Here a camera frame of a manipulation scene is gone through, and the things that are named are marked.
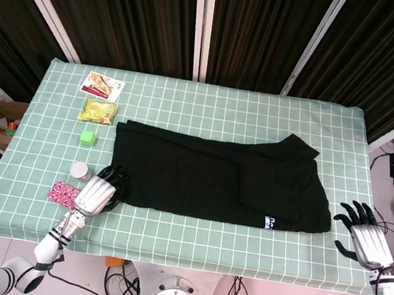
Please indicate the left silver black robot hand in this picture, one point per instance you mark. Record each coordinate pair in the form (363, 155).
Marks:
(95, 196)

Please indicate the green cube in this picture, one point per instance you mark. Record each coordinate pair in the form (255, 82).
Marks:
(87, 138)

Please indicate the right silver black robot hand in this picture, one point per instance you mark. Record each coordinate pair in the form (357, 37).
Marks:
(372, 246)

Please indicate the dark brown curtain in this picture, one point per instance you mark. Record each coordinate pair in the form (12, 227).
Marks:
(261, 33)
(126, 16)
(8, 41)
(380, 62)

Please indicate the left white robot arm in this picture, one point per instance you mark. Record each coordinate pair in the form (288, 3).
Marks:
(48, 246)

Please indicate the green checked tablecloth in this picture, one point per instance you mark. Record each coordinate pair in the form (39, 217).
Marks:
(224, 104)

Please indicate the yellow green snack bag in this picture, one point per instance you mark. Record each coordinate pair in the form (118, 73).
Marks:
(98, 112)

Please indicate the black T-shirt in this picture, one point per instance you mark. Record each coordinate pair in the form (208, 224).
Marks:
(179, 174)

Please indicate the pink patterned packet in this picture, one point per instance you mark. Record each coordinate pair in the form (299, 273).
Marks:
(63, 194)

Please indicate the white food picture packet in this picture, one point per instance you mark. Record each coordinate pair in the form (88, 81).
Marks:
(100, 85)

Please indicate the orange object under table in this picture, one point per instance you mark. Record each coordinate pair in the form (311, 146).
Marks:
(114, 262)

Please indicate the red green small box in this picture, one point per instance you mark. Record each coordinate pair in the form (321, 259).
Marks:
(11, 127)

